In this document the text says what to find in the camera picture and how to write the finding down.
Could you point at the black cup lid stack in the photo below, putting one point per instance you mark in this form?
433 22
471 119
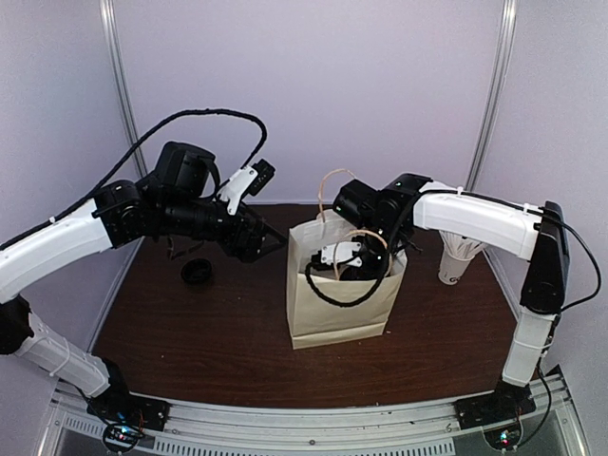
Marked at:
196 271

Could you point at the white paper bag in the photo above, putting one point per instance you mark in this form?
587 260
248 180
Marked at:
322 309

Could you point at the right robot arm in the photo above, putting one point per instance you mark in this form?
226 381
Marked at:
534 234

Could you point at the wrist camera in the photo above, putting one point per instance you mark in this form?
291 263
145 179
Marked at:
248 180
343 253

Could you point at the right aluminium frame post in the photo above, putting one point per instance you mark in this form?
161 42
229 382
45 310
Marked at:
503 53

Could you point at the front aluminium rail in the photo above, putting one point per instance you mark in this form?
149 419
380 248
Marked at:
424 428

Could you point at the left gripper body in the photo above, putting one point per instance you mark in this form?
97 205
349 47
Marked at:
230 240

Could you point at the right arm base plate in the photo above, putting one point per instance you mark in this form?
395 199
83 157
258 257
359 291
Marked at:
498 415

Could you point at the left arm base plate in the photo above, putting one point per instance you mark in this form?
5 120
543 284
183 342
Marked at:
127 420

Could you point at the cup holding stirrers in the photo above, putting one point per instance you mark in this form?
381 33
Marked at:
452 268

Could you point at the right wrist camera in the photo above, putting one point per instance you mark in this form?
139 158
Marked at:
343 253

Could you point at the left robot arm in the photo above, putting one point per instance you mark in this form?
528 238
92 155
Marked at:
181 196

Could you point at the white wrapped stirrers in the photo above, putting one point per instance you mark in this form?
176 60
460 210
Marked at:
461 248

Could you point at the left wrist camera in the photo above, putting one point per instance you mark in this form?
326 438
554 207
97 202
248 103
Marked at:
248 180

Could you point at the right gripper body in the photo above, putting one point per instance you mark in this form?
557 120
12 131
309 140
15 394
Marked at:
365 275

